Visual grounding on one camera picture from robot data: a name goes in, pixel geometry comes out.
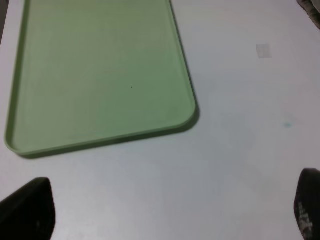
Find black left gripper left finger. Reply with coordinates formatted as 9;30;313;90
0;177;56;240

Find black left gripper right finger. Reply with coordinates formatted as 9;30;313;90
293;168;320;240

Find khaki shorts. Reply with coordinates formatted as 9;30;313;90
297;0;320;29

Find green plastic tray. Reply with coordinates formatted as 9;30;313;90
4;0;198;158

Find clear tape strip near tray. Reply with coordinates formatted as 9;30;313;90
256;43;272;59

